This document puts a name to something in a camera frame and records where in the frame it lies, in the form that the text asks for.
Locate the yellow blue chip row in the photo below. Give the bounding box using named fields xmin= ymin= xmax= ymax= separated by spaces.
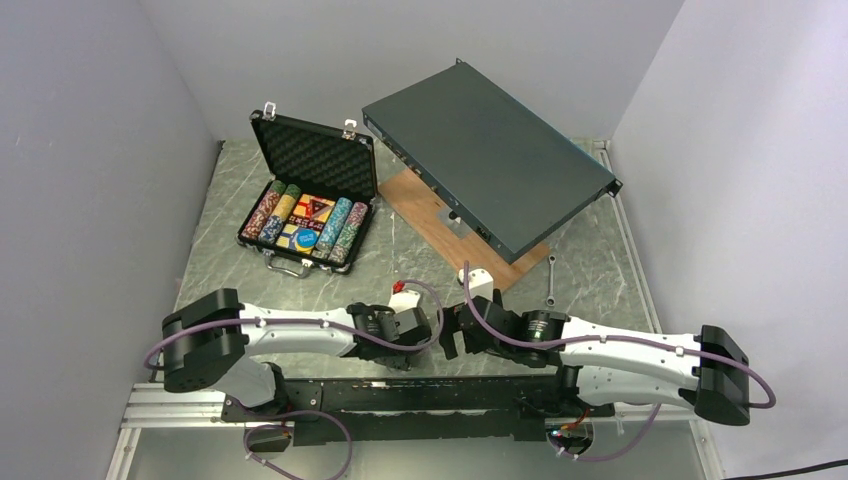
xmin=258 ymin=184 xmax=302 ymax=245

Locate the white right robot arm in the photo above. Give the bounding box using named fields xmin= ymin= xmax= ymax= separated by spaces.
xmin=439 ymin=296 xmax=752 ymax=426

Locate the small silver wrench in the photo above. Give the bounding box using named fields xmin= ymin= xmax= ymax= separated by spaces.
xmin=545 ymin=254 xmax=557 ymax=307

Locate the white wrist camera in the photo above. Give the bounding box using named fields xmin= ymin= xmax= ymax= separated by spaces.
xmin=387 ymin=281 xmax=421 ymax=313
xmin=457 ymin=268 xmax=494 ymax=302

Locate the purple green chip row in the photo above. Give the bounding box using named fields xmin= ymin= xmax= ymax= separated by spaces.
xmin=328 ymin=202 xmax=369 ymax=263

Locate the black poker chip case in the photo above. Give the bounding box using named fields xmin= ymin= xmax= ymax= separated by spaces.
xmin=236 ymin=102 xmax=377 ymax=274

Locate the upper playing card deck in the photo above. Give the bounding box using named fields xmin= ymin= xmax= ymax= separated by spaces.
xmin=289 ymin=194 xmax=336 ymax=221

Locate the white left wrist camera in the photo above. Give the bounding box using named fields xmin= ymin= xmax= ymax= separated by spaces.
xmin=387 ymin=281 xmax=421 ymax=313

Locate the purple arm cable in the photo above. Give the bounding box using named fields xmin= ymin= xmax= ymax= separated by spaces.
xmin=143 ymin=278 xmax=445 ymax=372
xmin=460 ymin=259 xmax=778 ymax=411

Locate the lower playing card deck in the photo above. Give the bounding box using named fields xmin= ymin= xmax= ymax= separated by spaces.
xmin=276 ymin=223 xmax=321 ymax=252

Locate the blue round button chip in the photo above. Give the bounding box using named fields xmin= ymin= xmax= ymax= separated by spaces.
xmin=292 ymin=228 xmax=320 ymax=254

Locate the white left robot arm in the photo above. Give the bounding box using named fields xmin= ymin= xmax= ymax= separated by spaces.
xmin=145 ymin=288 xmax=444 ymax=420

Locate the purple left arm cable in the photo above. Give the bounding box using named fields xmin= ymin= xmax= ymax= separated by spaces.
xmin=143 ymin=278 xmax=445 ymax=372

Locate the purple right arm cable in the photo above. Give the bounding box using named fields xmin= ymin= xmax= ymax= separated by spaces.
xmin=460 ymin=259 xmax=778 ymax=411

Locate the playing card deck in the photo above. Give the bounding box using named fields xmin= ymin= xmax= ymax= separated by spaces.
xmin=289 ymin=194 xmax=336 ymax=221
xmin=276 ymin=223 xmax=321 ymax=252

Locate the red triangular token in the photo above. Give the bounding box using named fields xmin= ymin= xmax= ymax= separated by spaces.
xmin=308 ymin=199 xmax=335 ymax=223

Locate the dark rack server unit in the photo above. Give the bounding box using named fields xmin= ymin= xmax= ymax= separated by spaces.
xmin=362 ymin=60 xmax=622 ymax=264

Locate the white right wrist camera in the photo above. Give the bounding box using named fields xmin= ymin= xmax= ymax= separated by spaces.
xmin=457 ymin=268 xmax=494 ymax=302

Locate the teal poker chip row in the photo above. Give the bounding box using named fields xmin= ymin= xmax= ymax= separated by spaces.
xmin=312 ymin=197 xmax=354 ymax=258

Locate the wooden board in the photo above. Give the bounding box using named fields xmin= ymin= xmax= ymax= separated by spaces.
xmin=378 ymin=169 xmax=552 ymax=291

